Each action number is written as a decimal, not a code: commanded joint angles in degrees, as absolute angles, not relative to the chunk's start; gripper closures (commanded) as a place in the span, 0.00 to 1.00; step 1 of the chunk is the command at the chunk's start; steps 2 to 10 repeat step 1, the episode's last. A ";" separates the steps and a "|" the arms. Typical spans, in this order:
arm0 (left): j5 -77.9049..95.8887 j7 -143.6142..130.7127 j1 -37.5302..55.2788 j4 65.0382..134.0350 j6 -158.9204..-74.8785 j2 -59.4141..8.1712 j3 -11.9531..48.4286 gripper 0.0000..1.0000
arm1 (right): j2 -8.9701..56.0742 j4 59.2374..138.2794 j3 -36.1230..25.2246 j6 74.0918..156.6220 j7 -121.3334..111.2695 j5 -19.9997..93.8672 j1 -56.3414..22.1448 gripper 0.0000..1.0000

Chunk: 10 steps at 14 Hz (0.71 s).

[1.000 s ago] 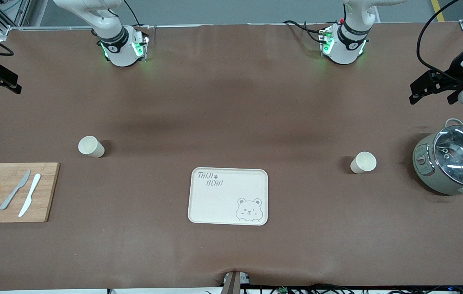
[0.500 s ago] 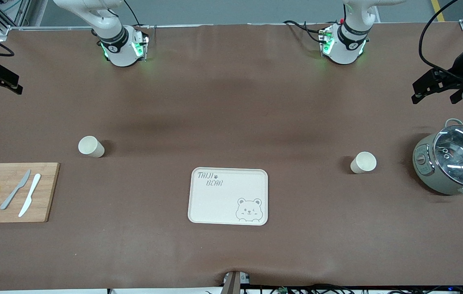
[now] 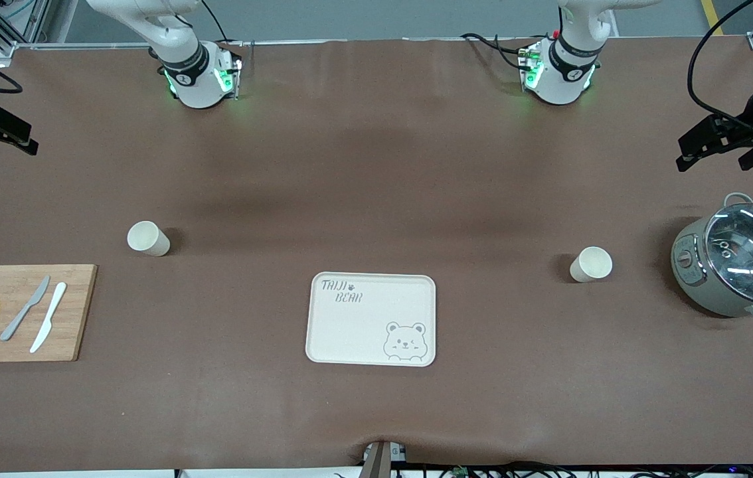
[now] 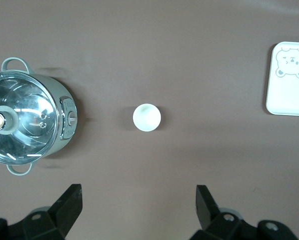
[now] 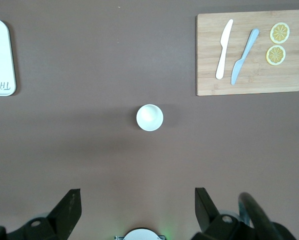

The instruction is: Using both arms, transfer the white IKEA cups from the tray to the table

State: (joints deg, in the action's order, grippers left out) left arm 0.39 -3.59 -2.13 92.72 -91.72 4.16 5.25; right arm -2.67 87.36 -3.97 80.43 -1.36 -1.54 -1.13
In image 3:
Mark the white plastic knife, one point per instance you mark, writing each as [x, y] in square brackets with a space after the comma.
[50, 315]

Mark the cream tray with bear print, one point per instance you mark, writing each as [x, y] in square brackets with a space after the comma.
[350, 332]

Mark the glass pot lid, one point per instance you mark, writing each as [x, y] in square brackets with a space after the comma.
[738, 229]

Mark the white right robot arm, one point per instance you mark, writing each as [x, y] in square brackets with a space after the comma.
[194, 73]

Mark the grey plastic knife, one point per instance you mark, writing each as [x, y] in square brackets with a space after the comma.
[21, 315]

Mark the green electric cooking pot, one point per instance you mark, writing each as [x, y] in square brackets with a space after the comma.
[715, 302]

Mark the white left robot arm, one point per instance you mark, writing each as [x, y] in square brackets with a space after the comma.
[566, 73]

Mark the white plastic cup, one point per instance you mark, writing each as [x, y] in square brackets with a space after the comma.
[145, 236]
[594, 262]

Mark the grey metal camera bracket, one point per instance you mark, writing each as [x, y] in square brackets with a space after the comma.
[376, 461]

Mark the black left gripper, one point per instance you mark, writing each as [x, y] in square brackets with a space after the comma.
[750, 124]

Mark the wooden cutting board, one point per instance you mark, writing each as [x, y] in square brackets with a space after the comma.
[78, 312]

